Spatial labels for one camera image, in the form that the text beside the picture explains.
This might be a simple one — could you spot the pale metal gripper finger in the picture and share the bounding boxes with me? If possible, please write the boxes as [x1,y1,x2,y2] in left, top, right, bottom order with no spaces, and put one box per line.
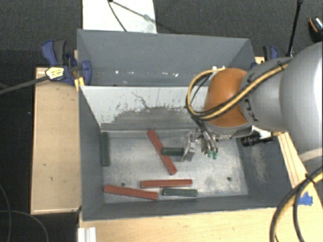
[183,148,196,162]
[186,134,197,150]

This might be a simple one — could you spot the dark green flat block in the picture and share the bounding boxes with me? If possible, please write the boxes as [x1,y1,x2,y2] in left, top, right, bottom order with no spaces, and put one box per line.
[100,132,111,167]
[161,147,185,157]
[161,188,198,198]

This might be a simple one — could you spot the red-brown flat block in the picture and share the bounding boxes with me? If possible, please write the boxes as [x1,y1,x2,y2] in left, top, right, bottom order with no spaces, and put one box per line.
[103,184,159,201]
[140,178,193,189]
[146,129,178,176]

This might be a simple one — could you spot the grey metal bin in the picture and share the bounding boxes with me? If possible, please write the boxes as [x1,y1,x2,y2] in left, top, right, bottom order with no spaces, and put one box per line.
[76,28,294,221]

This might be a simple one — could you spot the pale wood board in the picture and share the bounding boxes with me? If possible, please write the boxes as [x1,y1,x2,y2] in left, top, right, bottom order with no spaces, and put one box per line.
[30,67,83,215]

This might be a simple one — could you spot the black cylinder on white bracket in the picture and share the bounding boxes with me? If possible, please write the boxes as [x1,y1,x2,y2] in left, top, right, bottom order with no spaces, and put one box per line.
[240,125,275,147]

